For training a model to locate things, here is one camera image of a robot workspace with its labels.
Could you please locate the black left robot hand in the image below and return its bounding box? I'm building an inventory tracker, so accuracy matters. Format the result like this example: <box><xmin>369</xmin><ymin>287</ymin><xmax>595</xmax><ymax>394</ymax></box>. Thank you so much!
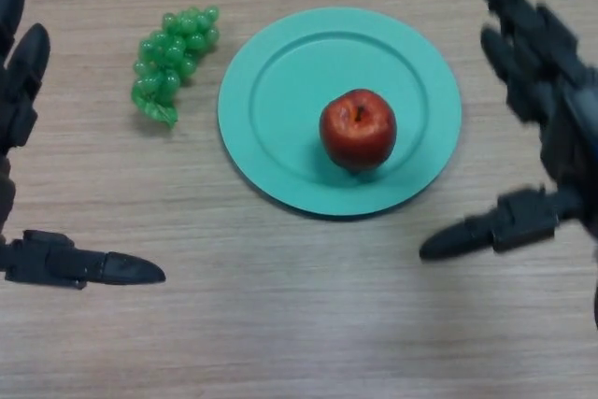
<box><xmin>0</xmin><ymin>0</ymin><xmax>167</xmax><ymax>291</ymax></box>

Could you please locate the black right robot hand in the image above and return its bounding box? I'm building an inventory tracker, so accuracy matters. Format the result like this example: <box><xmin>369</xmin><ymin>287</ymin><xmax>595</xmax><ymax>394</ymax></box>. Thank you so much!
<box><xmin>419</xmin><ymin>0</ymin><xmax>598</xmax><ymax>330</ymax></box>

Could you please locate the red apple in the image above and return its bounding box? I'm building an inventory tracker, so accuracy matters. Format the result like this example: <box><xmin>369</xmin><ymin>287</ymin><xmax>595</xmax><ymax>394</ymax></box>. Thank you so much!
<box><xmin>319</xmin><ymin>88</ymin><xmax>398</xmax><ymax>174</ymax></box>

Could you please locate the green round plate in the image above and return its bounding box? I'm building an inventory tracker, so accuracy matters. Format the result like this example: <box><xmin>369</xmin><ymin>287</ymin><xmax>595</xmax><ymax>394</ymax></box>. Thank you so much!
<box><xmin>217</xmin><ymin>6</ymin><xmax>463</xmax><ymax>219</ymax></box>

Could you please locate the green grape bunch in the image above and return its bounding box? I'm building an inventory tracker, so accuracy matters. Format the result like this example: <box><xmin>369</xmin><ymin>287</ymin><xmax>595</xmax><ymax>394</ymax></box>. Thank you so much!
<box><xmin>130</xmin><ymin>5</ymin><xmax>221</xmax><ymax>130</ymax></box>

